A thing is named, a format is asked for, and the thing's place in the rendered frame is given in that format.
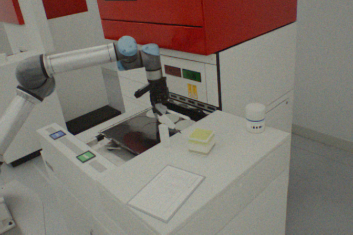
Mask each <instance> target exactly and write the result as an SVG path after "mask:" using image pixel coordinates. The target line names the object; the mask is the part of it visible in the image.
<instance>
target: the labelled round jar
mask: <svg viewBox="0 0 353 235"><path fill-rule="evenodd" d="M264 129H265V106H264V105H262V104H260V103H250V104H248V105H247V106H246V130H247V131H249V132H252V133H260V132H262V131H264Z"/></svg>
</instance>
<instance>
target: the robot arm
mask: <svg viewBox="0 0 353 235"><path fill-rule="evenodd" d="M141 48H142V49H141V50H140V51H138V46H137V42H136V41H135V39H134V38H132V37H130V36H123V37H121V38H120V39H119V40H118V42H113V43H109V44H104V45H98V46H93V47H90V48H84V49H78V50H72V51H67V52H61V53H60V54H54V55H47V54H40V55H35V56H31V57H28V58H26V59H24V60H23V61H21V62H20V63H19V64H18V66H17V68H16V71H15V74H16V79H17V81H18V82H19V84H18V86H17V88H16V92H17V95H16V96H15V97H14V99H13V100H12V102H11V103H10V105H9V106H8V108H7V110H6V111H5V113H3V115H2V117H1V118H0V174H1V165H2V164H3V163H4V154H5V152H6V150H7V149H8V147H9V146H10V144H11V142H12V141H13V140H14V138H15V137H16V135H17V133H18V131H19V130H20V128H21V127H22V126H23V124H24V123H25V121H26V119H27V118H28V116H29V115H30V113H31V112H32V110H33V108H34V106H35V105H37V104H40V103H42V102H43V99H44V98H45V97H48V96H50V95H51V94H52V93H53V92H54V90H55V87H56V81H55V78H54V75H55V74H59V73H62V72H67V71H73V70H78V69H83V68H89V67H92V66H97V65H102V64H106V63H112V62H117V66H118V70H119V71H128V70H133V69H140V68H142V67H145V70H146V77H147V81H148V83H147V84H146V85H145V86H143V87H141V89H138V90H137V91H135V92H134V96H135V98H140V97H141V96H143V95H144V94H145V93H146V92H148V91H149V97H150V102H151V105H152V106H154V107H155V108H156V109H158V110H159V111H160V112H161V113H162V114H165V113H166V110H167V107H166V106H165V105H162V103H168V99H169V97H170V94H169V89H168V87H167V81H166V80H167V77H163V76H162V68H161V59H160V52H159V46H158V45H157V44H146V45H143V46H142V47H141Z"/></svg>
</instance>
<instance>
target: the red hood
mask: <svg viewBox="0 0 353 235"><path fill-rule="evenodd" d="M97 5H98V10H99V16H100V21H101V23H102V29H103V34H104V38H105V39H111V40H115V41H117V40H119V39H120V38H121V37H123V36H130V37H132V38H134V39H135V41H136V42H137V44H139V45H146V44H157V45H158V46H159V48H162V49H168V50H175V51H182V52H189V53H193V54H200V55H204V56H208V55H210V54H212V53H214V52H217V51H220V50H222V49H225V48H228V47H229V46H232V45H235V44H238V43H240V42H243V41H246V40H248V39H250V38H253V37H255V36H258V35H261V34H263V33H266V32H268V31H270V30H272V29H275V28H278V27H280V26H284V25H286V24H289V23H291V22H293V21H295V20H296V19H297V0H97Z"/></svg>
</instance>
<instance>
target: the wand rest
mask: <svg viewBox="0 0 353 235"><path fill-rule="evenodd" d="M158 118H159V119H160V120H161V121H162V122H163V123H165V124H163V123H162V124H160V125H159V132H160V139H161V145H163V146H165V147H166V148H167V147H168V146H169V145H170V140H169V132H168V127H169V128H171V129H174V127H175V126H176V125H175V124H174V123H173V122H172V121H171V120H170V119H169V118H168V117H167V116H165V115H162V116H159V115H158Z"/></svg>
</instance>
